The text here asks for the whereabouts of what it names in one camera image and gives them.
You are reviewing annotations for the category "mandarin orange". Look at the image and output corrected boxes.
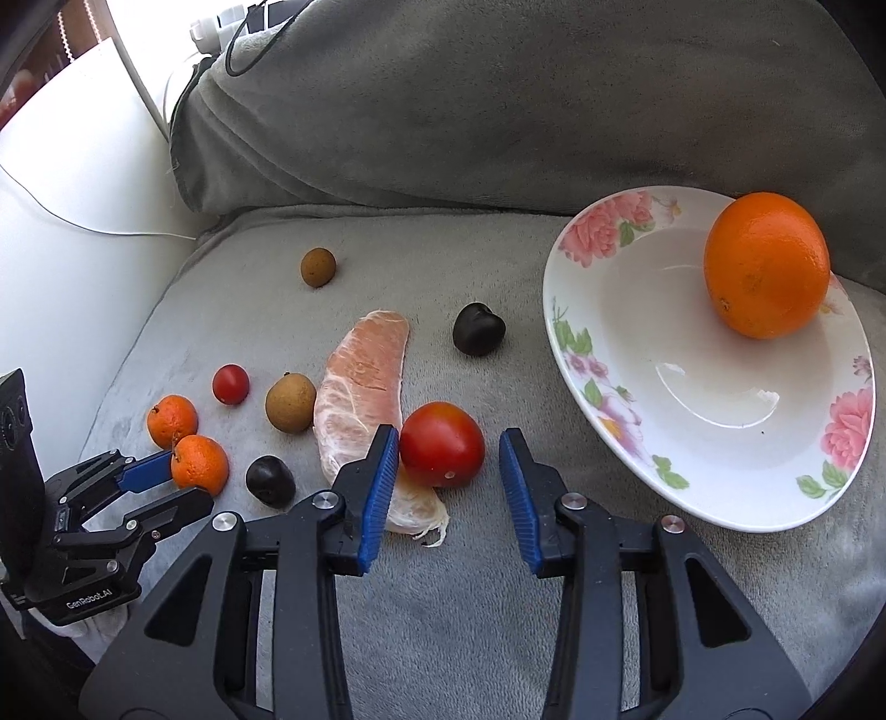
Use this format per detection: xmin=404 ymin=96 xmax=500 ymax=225
xmin=146 ymin=394 xmax=198 ymax=450
xmin=171 ymin=435 xmax=230 ymax=496

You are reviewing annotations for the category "large red tomato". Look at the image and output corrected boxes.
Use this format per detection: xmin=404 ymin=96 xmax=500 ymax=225
xmin=399 ymin=402 xmax=485 ymax=489

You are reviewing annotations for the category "dark plum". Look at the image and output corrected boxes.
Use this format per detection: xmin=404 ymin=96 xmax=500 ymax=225
xmin=245 ymin=456 xmax=296 ymax=508
xmin=452 ymin=301 xmax=506 ymax=357

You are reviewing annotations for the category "peeled pomelo segment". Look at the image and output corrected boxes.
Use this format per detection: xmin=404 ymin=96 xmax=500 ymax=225
xmin=314 ymin=311 xmax=451 ymax=548

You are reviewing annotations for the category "brown longan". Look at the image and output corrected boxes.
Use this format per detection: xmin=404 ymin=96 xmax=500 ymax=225
xmin=299 ymin=248 xmax=338 ymax=288
xmin=264 ymin=373 xmax=317 ymax=434

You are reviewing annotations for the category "small cherry tomato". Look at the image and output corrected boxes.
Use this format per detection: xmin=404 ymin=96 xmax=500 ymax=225
xmin=212 ymin=363 xmax=251 ymax=407

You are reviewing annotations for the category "white glove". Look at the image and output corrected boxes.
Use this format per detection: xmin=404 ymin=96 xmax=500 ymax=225
xmin=27 ymin=606 xmax=129 ymax=663

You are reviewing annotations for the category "grey sofa seat cover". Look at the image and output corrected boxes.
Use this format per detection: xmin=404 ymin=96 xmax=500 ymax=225
xmin=84 ymin=210 xmax=884 ymax=718

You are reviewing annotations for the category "floral white ceramic plate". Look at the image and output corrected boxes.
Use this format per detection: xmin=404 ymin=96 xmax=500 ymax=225
xmin=542 ymin=186 xmax=875 ymax=532

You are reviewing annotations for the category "white sofa armrest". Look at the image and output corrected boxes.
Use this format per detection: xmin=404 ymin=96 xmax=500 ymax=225
xmin=2 ymin=40 xmax=210 ymax=474

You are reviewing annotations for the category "large orange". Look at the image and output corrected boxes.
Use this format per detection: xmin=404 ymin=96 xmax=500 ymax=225
xmin=703 ymin=192 xmax=831 ymax=341

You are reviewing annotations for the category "grey sofa back cushion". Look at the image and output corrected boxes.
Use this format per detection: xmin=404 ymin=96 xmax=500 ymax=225
xmin=171 ymin=2 xmax=884 ymax=290

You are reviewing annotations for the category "white power strip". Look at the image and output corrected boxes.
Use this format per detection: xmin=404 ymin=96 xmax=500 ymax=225
xmin=189 ymin=4 xmax=246 ymax=55

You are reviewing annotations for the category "white cable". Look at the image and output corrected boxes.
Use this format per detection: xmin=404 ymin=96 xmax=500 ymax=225
xmin=0 ymin=163 xmax=200 ymax=245

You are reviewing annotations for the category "black cable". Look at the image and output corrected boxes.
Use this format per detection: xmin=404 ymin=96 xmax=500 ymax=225
xmin=224 ymin=0 xmax=314 ymax=78

